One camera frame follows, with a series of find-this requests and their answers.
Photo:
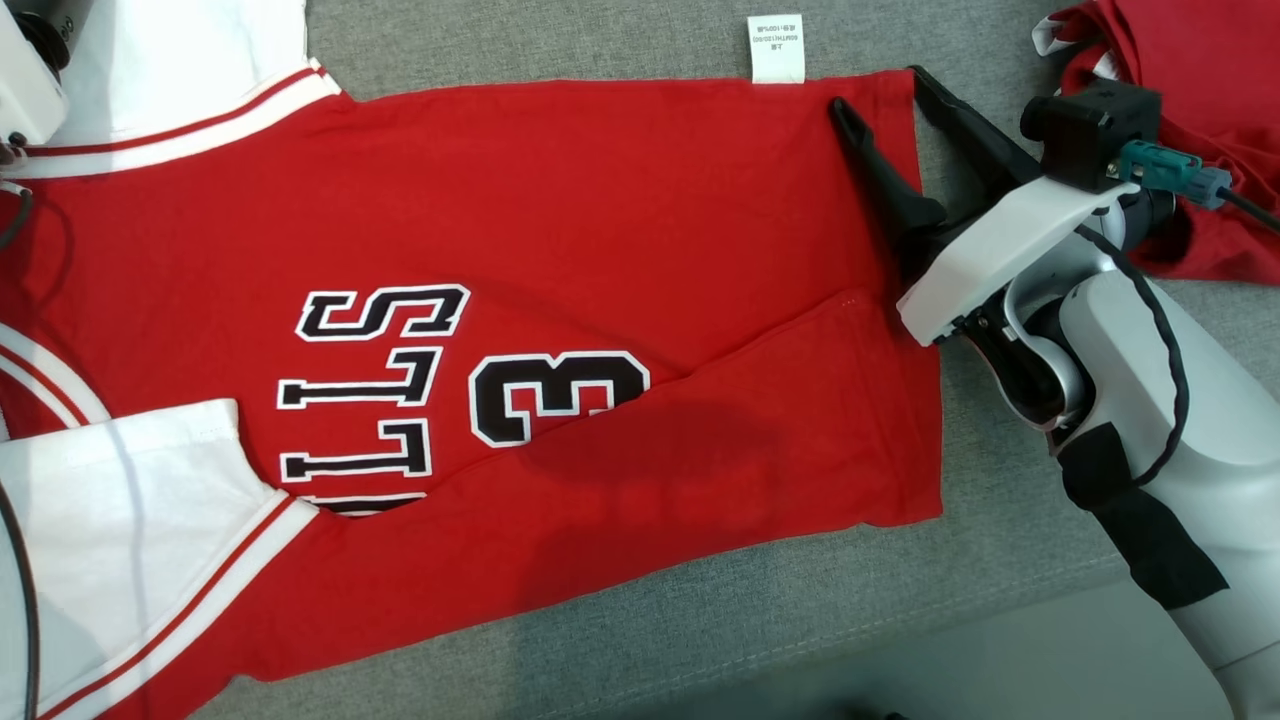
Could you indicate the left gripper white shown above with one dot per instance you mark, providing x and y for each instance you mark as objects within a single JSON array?
[{"x": 25, "y": 90}]

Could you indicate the grey fabric sofa cushion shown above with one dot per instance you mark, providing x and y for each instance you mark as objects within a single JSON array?
[{"x": 550, "y": 40}]

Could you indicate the red shorts white side stripe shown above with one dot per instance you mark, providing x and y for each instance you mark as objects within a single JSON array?
[{"x": 1210, "y": 90}]

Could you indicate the right teal camera connector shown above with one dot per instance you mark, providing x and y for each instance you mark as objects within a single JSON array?
[{"x": 1170, "y": 172}]

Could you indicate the red bulls jersey white sleeves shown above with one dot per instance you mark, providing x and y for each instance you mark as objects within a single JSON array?
[{"x": 600, "y": 220}]

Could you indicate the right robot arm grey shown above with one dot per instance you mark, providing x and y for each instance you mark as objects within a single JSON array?
[{"x": 1230, "y": 430}]

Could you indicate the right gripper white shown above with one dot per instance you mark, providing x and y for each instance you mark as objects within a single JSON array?
[{"x": 1000, "y": 250}]

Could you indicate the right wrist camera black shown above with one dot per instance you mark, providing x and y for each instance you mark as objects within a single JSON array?
[{"x": 1090, "y": 135}]

